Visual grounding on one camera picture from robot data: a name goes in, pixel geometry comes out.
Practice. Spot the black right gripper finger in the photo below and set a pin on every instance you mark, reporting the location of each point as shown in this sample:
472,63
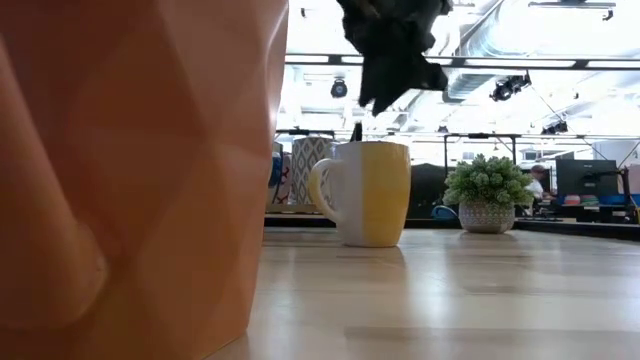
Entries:
395,75

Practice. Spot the grey diamond pattern mug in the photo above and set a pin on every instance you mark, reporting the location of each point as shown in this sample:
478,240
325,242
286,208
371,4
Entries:
305,165

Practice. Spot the orange faceted mug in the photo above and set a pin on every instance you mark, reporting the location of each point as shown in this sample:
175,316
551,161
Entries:
125,175

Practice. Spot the black ceiling spotlight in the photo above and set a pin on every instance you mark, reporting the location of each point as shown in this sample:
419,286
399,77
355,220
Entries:
510,87
555,127
339,89

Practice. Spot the black background panel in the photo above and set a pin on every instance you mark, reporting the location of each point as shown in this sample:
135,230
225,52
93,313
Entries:
425,192

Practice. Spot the green potted plant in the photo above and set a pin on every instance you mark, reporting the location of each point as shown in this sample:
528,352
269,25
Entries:
487,180

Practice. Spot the raised wooden shelf board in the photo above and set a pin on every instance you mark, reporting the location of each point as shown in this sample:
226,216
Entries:
285,208

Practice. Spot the person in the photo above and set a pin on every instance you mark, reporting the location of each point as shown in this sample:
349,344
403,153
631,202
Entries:
537,186

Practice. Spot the black background monitor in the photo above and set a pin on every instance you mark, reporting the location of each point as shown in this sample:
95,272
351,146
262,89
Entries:
585,177

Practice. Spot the blue background bench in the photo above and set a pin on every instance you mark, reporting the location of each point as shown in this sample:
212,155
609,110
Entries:
612,200

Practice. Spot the black overhead light rail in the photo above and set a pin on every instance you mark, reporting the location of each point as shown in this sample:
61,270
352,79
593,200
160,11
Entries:
580,64

